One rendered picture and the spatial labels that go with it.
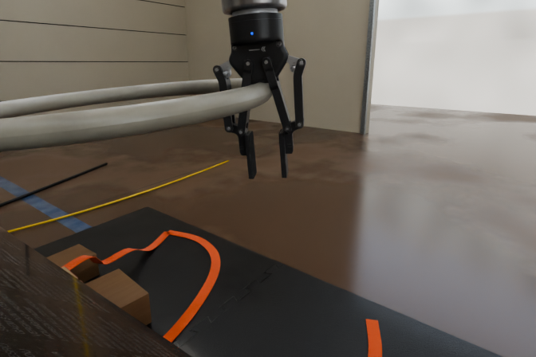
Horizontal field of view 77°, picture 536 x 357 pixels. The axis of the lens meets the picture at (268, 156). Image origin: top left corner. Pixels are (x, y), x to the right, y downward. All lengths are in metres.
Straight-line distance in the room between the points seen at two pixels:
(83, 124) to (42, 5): 5.53
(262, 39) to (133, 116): 0.21
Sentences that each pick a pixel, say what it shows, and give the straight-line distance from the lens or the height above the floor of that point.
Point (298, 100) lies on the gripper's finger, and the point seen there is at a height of 0.93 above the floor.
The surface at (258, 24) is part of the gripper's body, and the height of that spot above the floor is 1.03.
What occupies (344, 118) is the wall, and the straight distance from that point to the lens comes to 5.11.
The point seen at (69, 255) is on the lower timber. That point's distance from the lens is 1.85.
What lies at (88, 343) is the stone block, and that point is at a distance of 0.40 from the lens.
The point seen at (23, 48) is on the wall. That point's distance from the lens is 5.71.
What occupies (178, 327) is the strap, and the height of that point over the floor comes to 0.02.
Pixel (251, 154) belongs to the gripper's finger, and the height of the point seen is 0.84.
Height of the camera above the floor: 0.98
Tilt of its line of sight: 15 degrees down
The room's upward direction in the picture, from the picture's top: straight up
